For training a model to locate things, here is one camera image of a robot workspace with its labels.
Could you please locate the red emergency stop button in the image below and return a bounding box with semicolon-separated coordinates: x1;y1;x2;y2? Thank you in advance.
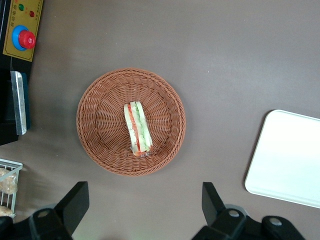
11;24;37;52

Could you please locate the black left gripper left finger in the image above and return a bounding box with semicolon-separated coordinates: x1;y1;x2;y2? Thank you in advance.
28;181;90;240

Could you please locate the triangle sandwich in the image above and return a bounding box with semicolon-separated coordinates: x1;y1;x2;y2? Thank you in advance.
123;100;155;158

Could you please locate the silver metal bar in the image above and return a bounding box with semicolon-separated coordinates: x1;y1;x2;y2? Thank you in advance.
10;70;28;136

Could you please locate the white wire basket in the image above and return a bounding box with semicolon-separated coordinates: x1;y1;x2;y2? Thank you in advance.
0;158;24;219

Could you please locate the wrapped bread bun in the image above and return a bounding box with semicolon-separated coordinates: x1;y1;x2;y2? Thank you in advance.
0;167;19;195
0;205;15;218

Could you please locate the white rectangular plastic tray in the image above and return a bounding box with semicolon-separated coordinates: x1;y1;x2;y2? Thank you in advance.
244;109;320;209

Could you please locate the black control box yellow panel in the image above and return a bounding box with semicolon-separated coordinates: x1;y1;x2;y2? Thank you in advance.
0;0;45;146

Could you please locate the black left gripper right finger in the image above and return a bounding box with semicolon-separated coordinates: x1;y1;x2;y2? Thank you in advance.
191;181;248;240

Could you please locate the round brown wicker basket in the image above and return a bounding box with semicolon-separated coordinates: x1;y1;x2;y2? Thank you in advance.
76;67;187;177

